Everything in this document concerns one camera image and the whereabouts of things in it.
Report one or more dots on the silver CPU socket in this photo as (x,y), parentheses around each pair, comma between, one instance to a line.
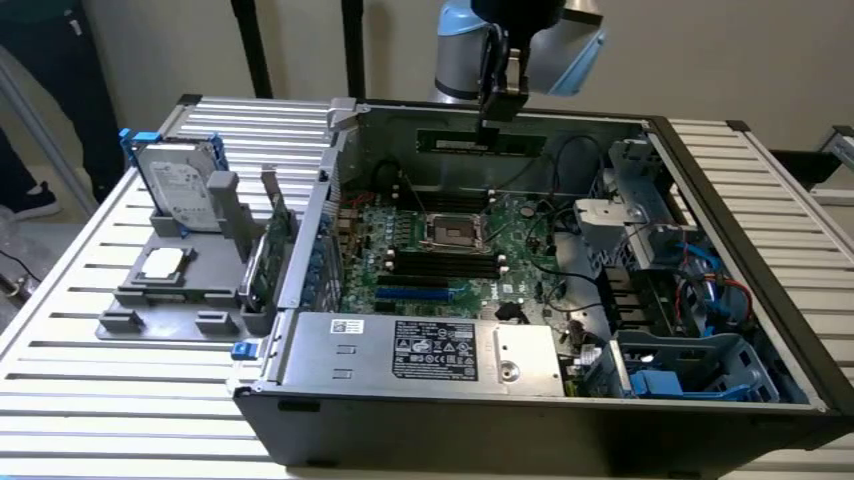
(458,231)

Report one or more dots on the silver CPU chip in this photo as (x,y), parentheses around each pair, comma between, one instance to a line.
(163,262)

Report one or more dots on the blue case latch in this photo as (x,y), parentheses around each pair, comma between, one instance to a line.
(243,350)

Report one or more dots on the black open PC case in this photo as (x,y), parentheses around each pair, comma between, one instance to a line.
(534,430)

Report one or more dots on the black stand pole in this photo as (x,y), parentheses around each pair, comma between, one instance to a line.
(254,45)
(354,50)

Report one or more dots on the green RAM stick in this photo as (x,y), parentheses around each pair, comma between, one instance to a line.
(454,142)

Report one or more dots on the silver metal drive cage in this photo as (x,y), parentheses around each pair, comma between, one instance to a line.
(634,200)

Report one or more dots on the green graphics card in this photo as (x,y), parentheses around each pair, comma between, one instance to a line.
(273,250)

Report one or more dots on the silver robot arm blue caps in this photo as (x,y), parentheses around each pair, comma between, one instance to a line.
(461,55)

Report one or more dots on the black RAM slot bank short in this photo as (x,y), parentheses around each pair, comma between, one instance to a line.
(447,200)

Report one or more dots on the person in dark clothes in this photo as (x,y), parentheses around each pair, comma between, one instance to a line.
(27,150)

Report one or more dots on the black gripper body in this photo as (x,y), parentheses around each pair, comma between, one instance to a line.
(503,102)

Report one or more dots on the blue expansion slot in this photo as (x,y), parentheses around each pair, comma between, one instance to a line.
(410,294)

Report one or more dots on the green motherboard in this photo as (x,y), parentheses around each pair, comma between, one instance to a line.
(521,265)

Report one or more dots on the hard disk in blue carrier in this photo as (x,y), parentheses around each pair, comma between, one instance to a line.
(179,185)

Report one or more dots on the metal side table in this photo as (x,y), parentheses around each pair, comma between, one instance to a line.
(834,165)

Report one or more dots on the grey parts rack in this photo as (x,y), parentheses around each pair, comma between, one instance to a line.
(167,305)

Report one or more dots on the silver power supply unit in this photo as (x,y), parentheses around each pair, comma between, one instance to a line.
(427,355)

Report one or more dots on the black RAM slot bank long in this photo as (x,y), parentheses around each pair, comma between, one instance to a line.
(443,262)

